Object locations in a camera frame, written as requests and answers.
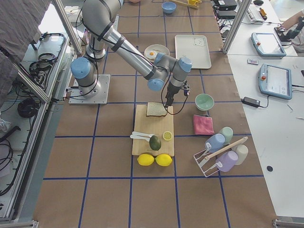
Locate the whole lemon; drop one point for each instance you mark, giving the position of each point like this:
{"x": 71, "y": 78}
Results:
{"x": 163, "y": 160}
{"x": 145, "y": 159}

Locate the lemon slice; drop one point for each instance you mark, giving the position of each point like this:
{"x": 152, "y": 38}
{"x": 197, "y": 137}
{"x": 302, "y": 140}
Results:
{"x": 167, "y": 135}

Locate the white round plate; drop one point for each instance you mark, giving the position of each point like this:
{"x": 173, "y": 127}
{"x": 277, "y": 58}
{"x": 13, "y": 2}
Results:
{"x": 158, "y": 47}

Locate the blue cup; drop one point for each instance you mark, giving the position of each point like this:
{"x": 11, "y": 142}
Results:
{"x": 214, "y": 143}

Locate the right whole lemon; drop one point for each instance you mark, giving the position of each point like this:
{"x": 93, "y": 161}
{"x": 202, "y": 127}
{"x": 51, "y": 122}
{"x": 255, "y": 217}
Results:
{"x": 163, "y": 160}

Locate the upper teach pendant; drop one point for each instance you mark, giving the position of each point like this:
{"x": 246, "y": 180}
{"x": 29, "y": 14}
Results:
{"x": 267, "y": 45}

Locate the cream bear tray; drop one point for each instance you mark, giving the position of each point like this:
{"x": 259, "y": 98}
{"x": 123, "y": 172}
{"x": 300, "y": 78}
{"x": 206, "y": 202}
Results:
{"x": 195, "y": 48}

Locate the blue bowl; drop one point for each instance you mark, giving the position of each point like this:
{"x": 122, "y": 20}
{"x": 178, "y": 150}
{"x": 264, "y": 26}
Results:
{"x": 168, "y": 7}

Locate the avocado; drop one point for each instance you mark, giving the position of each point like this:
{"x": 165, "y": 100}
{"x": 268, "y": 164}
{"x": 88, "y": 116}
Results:
{"x": 155, "y": 143}

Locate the green cup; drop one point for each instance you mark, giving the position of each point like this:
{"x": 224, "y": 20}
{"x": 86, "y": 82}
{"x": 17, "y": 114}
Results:
{"x": 227, "y": 132}

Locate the white cup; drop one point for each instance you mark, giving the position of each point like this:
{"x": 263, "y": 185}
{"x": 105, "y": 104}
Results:
{"x": 242, "y": 152}

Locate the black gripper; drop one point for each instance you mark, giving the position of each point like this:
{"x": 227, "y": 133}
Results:
{"x": 170, "y": 91}

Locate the pink cloth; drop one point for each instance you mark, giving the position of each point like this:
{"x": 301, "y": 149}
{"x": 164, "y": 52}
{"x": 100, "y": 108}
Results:
{"x": 203, "y": 125}

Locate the purple cup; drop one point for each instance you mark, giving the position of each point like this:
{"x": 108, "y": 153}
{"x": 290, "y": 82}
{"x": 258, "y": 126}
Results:
{"x": 226, "y": 161}

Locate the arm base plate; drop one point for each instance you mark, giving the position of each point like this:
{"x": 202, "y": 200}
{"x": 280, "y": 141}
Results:
{"x": 102, "y": 90}

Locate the lower teach pendant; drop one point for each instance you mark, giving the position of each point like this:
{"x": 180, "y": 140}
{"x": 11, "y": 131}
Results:
{"x": 275, "y": 81}

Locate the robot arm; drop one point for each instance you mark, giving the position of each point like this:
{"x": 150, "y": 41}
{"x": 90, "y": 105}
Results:
{"x": 98, "y": 17}

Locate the aluminium frame post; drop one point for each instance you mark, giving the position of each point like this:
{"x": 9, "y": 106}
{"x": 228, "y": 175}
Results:
{"x": 236, "y": 24}

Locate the wooden cutting board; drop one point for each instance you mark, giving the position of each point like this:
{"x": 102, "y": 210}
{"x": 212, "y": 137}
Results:
{"x": 152, "y": 125}

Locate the white plastic spoon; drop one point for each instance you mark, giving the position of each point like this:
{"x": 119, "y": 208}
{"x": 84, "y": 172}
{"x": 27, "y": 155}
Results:
{"x": 139, "y": 135}

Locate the wooden mug rack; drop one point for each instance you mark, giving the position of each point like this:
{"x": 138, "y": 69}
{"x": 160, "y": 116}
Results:
{"x": 185, "y": 3}

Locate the green bowl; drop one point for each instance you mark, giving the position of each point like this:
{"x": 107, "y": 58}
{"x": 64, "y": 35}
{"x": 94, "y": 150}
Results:
{"x": 204, "y": 102}

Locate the yellow mug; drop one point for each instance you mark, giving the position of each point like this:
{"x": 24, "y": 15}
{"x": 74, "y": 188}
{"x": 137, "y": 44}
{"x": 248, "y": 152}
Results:
{"x": 194, "y": 2}

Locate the fried egg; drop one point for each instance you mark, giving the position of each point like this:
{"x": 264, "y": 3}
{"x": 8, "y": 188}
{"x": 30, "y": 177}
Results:
{"x": 151, "y": 54}

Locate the white wire cup rack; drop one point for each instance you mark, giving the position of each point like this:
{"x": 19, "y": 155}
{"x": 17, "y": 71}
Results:
{"x": 206, "y": 161}

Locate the black power adapter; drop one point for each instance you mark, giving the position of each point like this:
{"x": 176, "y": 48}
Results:
{"x": 251, "y": 102}

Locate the teach pendant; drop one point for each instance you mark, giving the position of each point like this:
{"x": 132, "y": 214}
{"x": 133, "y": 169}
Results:
{"x": 267, "y": 45}
{"x": 275, "y": 81}

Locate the left whole lemon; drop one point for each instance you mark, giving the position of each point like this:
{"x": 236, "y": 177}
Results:
{"x": 145, "y": 159}

